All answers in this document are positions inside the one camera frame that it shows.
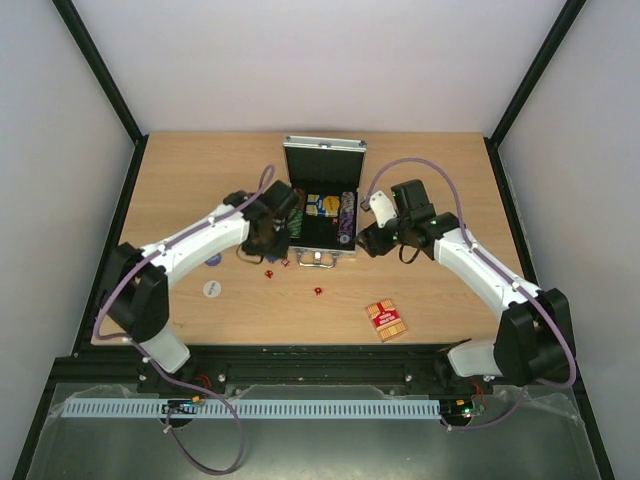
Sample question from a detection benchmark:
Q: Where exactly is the orange round button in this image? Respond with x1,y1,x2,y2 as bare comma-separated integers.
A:
322,195,340,216

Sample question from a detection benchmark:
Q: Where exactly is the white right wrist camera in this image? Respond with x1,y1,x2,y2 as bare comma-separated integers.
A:
361,190,398,229

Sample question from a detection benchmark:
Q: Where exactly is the purple round button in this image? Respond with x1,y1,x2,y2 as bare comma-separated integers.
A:
205,253,222,267

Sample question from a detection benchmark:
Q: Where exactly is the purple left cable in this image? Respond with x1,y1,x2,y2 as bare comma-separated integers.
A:
91,163,277,474

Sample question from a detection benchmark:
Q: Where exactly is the purple poker chip stack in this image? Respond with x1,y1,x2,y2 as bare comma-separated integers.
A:
337,192,355,245

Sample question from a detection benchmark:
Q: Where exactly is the aluminium poker case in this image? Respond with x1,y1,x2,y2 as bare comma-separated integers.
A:
283,135,367,269

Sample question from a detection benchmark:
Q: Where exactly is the green poker chip stack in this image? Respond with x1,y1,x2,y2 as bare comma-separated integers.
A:
287,209,304,239

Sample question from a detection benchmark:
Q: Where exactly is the white dealer button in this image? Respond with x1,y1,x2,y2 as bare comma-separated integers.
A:
202,280,222,298

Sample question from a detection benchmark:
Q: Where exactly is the red card deck box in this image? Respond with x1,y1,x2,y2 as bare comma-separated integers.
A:
366,298,407,343

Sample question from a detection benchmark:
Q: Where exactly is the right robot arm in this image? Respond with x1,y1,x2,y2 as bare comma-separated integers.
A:
356,180,576,392

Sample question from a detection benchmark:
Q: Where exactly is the light blue cable duct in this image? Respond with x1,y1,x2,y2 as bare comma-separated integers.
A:
61,398,441,420

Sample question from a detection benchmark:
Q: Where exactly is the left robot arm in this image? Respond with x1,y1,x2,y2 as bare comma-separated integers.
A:
93,181,298,374

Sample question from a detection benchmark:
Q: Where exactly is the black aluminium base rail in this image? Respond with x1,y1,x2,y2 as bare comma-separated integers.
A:
52,342,551,401

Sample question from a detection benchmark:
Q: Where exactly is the blue gold card deck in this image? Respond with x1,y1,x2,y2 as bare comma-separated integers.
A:
305,194,339,217

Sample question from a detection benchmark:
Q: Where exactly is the brown poker chip stack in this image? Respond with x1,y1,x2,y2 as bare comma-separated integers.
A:
295,188,307,202

